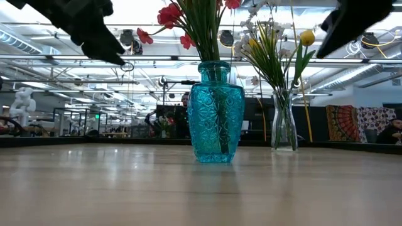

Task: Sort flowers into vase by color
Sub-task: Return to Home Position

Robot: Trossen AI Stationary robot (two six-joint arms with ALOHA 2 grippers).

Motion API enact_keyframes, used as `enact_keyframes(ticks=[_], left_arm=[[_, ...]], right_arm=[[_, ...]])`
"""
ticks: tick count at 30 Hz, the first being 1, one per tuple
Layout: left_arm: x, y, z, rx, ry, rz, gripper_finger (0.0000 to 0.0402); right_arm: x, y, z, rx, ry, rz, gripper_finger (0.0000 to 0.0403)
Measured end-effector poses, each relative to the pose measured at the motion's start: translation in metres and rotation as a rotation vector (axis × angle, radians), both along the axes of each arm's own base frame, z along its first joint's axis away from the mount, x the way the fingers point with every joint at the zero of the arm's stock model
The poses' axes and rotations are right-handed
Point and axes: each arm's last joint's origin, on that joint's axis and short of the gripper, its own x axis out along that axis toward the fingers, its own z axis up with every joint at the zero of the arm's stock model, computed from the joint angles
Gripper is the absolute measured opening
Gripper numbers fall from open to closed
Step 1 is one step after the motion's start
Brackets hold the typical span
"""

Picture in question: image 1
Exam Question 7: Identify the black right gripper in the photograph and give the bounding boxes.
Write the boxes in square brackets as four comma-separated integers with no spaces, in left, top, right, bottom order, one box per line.
[315,0,395,60]

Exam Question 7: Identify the white purple patterned cloth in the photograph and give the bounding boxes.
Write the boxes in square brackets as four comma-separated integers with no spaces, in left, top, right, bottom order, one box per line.
[357,106,398,144]

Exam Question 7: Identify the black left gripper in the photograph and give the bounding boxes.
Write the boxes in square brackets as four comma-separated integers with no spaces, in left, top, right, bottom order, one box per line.
[6,0,126,66]

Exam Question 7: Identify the background vase with flowers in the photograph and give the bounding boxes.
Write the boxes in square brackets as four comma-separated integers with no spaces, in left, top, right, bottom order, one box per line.
[153,114,176,139]

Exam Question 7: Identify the white robot figure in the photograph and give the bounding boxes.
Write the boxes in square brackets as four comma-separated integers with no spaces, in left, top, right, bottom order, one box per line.
[8,86,37,127]

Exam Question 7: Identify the orange mandala tapestry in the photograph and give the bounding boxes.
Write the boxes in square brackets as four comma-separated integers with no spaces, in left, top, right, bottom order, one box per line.
[325,104,361,143]

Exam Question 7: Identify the white blossom spray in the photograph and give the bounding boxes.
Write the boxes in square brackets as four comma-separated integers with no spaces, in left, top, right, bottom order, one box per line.
[234,0,302,150]

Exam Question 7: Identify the person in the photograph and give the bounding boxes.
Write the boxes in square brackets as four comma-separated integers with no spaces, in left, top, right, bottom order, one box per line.
[173,92,191,139]
[375,118,402,145]

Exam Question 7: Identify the black table frame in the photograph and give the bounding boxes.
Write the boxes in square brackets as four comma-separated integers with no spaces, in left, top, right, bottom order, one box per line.
[0,134,402,155]

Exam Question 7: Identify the red flower bunch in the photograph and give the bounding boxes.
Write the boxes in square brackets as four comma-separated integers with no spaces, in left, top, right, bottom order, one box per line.
[175,0,243,63]
[136,2,202,62]

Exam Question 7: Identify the blue cut-glass vase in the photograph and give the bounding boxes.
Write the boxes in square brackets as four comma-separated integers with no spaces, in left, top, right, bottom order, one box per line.
[187,60,246,164]

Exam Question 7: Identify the clear glass vase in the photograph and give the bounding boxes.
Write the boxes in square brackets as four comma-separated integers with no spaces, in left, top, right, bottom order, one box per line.
[271,89,299,153]

